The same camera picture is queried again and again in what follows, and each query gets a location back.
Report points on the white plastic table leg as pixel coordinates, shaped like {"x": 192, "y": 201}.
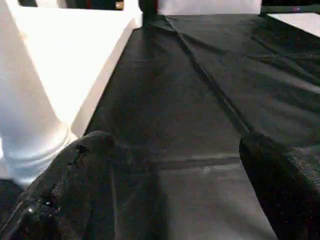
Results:
{"x": 25, "y": 100}

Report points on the flat white board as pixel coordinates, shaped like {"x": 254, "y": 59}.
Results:
{"x": 300, "y": 22}

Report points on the white plastic table top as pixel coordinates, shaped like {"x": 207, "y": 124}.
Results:
{"x": 75, "y": 60}

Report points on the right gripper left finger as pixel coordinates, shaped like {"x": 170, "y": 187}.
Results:
{"x": 65, "y": 195}

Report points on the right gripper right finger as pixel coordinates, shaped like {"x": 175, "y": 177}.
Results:
{"x": 285, "y": 190}

